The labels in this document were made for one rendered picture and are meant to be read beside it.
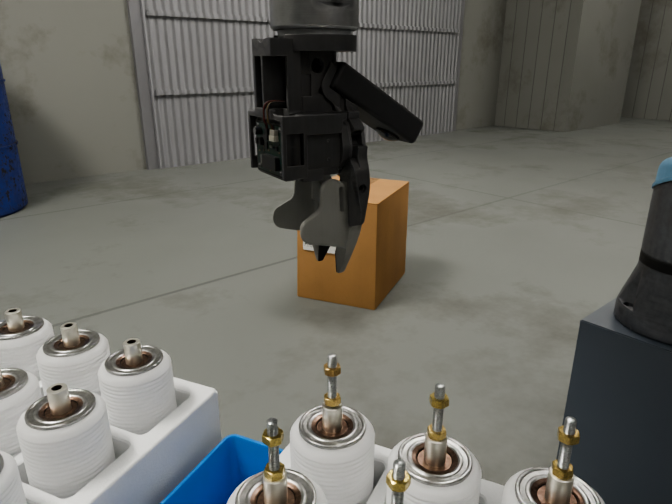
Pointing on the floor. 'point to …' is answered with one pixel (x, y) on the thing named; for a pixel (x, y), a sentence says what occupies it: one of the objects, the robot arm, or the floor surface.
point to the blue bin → (221, 472)
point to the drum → (9, 161)
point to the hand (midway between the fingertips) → (336, 252)
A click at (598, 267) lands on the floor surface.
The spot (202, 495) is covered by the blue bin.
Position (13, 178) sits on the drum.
